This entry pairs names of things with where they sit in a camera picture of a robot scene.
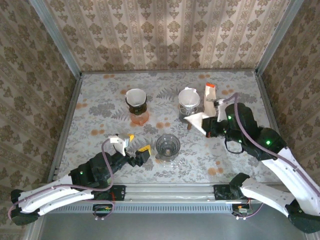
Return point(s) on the white paper coffee filter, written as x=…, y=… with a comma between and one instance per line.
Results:
x=188, y=98
x=136, y=97
x=197, y=121

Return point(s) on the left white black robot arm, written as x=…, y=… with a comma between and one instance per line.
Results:
x=50, y=200

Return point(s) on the orange coffee server carafe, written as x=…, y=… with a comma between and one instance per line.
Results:
x=140, y=119

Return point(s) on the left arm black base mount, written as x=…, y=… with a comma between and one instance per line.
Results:
x=120, y=192

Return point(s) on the right small connector board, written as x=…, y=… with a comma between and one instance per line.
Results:
x=241, y=209

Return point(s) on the aluminium frame post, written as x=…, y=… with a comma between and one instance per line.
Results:
x=60, y=40
x=275, y=37

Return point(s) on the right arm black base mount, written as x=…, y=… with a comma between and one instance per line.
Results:
x=220, y=193

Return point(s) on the bag of paper coffee filters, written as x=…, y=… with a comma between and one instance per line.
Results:
x=209, y=100

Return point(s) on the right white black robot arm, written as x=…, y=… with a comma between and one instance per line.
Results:
x=292, y=175

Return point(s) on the left small connector board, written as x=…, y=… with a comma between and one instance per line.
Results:
x=101, y=208

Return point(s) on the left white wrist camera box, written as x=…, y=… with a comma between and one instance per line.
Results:
x=117, y=139

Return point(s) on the aluminium front mounting rail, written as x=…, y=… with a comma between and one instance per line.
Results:
x=170, y=192

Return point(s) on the small connector board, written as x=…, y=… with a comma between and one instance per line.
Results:
x=241, y=209
x=101, y=208

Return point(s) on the green plastic coffee dripper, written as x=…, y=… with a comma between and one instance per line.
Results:
x=137, y=110

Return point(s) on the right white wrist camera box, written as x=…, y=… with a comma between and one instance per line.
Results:
x=221, y=112

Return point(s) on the aluminium table side rail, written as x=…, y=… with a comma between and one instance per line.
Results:
x=68, y=117
x=270, y=112

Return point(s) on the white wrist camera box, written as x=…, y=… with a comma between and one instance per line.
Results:
x=117, y=139
x=221, y=112

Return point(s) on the smoke grey coffee dripper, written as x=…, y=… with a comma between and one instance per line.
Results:
x=167, y=145

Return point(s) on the aluminium table back rail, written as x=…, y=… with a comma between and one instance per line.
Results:
x=162, y=72

